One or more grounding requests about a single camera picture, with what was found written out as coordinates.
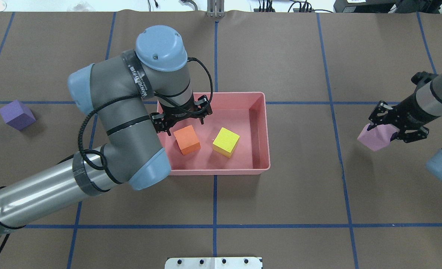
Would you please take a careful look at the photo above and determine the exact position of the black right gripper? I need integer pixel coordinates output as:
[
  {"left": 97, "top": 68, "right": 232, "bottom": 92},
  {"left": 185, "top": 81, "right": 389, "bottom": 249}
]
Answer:
[{"left": 368, "top": 95, "right": 429, "bottom": 143}]

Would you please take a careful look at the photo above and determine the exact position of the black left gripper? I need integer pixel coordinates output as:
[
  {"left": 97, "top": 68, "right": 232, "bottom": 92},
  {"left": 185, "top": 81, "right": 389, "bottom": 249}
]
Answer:
[{"left": 149, "top": 94, "right": 213, "bottom": 136}]

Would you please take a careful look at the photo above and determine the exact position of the orange foam block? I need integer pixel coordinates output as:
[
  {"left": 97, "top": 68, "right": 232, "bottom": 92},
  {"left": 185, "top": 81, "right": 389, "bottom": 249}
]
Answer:
[{"left": 174, "top": 125, "right": 202, "bottom": 155}]

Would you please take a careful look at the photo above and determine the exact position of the pink foam block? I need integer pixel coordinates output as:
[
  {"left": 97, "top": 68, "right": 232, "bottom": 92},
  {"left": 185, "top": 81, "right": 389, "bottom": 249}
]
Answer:
[{"left": 357, "top": 124, "right": 398, "bottom": 151}]

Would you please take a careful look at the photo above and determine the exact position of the yellow foam block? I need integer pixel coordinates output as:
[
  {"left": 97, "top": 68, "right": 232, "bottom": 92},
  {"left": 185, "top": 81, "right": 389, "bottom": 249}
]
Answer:
[{"left": 212, "top": 127, "right": 240, "bottom": 158}]

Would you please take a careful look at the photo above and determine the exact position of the purple foam block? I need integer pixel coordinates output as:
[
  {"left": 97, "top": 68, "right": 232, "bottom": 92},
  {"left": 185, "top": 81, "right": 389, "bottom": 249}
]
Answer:
[{"left": 0, "top": 99, "right": 36, "bottom": 131}]

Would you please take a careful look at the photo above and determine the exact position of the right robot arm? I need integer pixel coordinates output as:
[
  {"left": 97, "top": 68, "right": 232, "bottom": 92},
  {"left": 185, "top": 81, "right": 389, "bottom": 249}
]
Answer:
[{"left": 357, "top": 72, "right": 442, "bottom": 182}]

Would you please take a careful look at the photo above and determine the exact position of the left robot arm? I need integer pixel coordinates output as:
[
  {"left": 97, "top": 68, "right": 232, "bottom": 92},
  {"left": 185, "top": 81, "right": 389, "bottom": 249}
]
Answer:
[{"left": 0, "top": 25, "right": 214, "bottom": 239}]

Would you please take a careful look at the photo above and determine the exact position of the pink plastic bin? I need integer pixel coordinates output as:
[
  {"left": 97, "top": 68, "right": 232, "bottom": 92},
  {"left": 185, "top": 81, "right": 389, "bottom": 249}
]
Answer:
[{"left": 158, "top": 92, "right": 270, "bottom": 176}]

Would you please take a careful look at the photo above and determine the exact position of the aluminium frame post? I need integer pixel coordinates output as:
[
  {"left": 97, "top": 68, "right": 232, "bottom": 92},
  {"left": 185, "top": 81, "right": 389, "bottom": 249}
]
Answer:
[{"left": 206, "top": 0, "right": 225, "bottom": 18}]

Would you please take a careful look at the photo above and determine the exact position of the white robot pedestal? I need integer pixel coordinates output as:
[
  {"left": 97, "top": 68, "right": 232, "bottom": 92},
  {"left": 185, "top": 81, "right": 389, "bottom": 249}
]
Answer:
[{"left": 164, "top": 257, "right": 264, "bottom": 269}]

